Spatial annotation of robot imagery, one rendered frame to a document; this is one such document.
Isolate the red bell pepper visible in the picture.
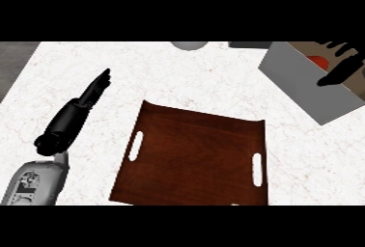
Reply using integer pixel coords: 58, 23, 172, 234
305, 55, 332, 71

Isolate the dark grey flat object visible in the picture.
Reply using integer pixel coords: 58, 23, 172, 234
228, 41, 274, 50

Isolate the grey cardboard box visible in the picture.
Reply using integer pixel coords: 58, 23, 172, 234
258, 41, 365, 126

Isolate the grey round object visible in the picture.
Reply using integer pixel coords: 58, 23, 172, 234
171, 41, 210, 52

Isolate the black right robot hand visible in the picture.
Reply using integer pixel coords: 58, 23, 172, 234
315, 41, 365, 88

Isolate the dark brown wooden tray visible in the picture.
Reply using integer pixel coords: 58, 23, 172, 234
109, 99, 270, 206

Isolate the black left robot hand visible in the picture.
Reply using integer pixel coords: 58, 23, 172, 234
33, 68, 113, 157

